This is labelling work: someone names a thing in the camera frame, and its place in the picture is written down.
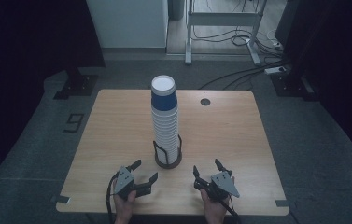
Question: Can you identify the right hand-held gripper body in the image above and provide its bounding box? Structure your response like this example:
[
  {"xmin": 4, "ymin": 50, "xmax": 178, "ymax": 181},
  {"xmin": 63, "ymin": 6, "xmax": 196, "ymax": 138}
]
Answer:
[{"xmin": 207, "ymin": 171, "xmax": 241, "ymax": 202}]

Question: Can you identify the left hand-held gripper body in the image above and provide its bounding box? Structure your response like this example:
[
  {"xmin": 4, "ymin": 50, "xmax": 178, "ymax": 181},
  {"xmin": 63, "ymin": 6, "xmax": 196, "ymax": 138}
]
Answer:
[{"xmin": 113, "ymin": 166, "xmax": 138, "ymax": 201}]

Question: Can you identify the black wire cup holder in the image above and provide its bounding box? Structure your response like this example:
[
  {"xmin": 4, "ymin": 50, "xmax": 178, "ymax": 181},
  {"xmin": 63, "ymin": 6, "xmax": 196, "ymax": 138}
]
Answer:
[{"xmin": 152, "ymin": 133, "xmax": 183, "ymax": 170}]

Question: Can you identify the stack of white cups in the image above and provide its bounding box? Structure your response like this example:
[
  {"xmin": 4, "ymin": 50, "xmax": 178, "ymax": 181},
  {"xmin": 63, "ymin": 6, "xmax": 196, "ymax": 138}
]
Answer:
[{"xmin": 150, "ymin": 106, "xmax": 181, "ymax": 165}]

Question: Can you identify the blue and white paper cup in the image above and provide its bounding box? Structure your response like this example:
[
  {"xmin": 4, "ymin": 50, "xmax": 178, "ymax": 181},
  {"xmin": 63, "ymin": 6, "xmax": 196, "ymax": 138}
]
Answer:
[{"xmin": 150, "ymin": 74, "xmax": 178, "ymax": 112}]

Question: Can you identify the person's right hand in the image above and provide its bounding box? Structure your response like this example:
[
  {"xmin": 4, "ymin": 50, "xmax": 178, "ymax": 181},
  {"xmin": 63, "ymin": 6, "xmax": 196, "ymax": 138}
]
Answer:
[{"xmin": 200, "ymin": 188, "xmax": 233, "ymax": 224}]

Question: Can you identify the person's left hand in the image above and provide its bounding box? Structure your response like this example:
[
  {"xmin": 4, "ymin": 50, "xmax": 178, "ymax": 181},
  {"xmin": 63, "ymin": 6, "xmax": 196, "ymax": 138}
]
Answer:
[{"xmin": 113, "ymin": 189, "xmax": 138, "ymax": 224}]

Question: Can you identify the black stand base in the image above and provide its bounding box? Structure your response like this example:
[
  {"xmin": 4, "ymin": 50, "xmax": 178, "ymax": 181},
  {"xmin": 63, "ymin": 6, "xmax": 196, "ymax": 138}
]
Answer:
[
  {"xmin": 52, "ymin": 66, "xmax": 99, "ymax": 101},
  {"xmin": 270, "ymin": 72, "xmax": 319, "ymax": 102}
]

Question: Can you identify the white power strip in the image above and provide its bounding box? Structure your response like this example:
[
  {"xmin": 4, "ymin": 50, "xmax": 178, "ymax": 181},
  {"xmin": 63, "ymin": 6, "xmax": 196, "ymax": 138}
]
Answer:
[{"xmin": 263, "ymin": 65, "xmax": 288, "ymax": 76}]

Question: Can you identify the white cabinet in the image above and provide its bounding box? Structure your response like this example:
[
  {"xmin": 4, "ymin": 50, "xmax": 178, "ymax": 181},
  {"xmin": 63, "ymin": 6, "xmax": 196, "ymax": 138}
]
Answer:
[{"xmin": 85, "ymin": 0, "xmax": 169, "ymax": 49}]

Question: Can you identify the grey bin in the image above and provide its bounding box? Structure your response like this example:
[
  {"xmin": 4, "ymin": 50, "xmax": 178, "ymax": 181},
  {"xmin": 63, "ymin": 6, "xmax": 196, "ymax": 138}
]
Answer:
[{"xmin": 167, "ymin": 0, "xmax": 186, "ymax": 21}]

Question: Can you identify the dark curtain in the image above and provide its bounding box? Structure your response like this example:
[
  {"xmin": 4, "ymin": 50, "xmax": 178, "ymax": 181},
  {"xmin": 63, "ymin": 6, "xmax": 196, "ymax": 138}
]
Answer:
[
  {"xmin": 0, "ymin": 0, "xmax": 106, "ymax": 200},
  {"xmin": 275, "ymin": 0, "xmax": 352, "ymax": 171}
]

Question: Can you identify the left hand-held gripper black cable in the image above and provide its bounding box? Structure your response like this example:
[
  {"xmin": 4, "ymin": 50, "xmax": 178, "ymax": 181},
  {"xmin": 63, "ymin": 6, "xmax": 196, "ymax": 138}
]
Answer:
[{"xmin": 106, "ymin": 172, "xmax": 120, "ymax": 224}]

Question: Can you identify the hand-held gripper black cable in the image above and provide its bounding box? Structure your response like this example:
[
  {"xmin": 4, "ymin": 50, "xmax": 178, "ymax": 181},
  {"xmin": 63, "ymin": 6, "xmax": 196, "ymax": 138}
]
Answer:
[
  {"xmin": 106, "ymin": 172, "xmax": 120, "ymax": 224},
  {"xmin": 217, "ymin": 195, "xmax": 242, "ymax": 224}
]

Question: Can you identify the right hand-held gripper black cable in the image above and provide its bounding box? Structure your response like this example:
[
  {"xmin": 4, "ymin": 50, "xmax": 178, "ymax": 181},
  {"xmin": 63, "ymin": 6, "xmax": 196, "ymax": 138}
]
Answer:
[{"xmin": 217, "ymin": 195, "xmax": 242, "ymax": 224}]

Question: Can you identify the bundle of black floor cables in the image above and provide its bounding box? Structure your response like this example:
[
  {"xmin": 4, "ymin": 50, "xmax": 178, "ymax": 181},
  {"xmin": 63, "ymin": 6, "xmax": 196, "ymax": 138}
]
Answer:
[{"xmin": 191, "ymin": 0, "xmax": 289, "ymax": 91}]

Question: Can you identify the grey metal stand frame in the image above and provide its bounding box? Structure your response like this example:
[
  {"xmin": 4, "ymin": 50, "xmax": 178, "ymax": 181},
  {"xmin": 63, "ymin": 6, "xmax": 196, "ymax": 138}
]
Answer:
[{"xmin": 184, "ymin": 0, "xmax": 269, "ymax": 66}]

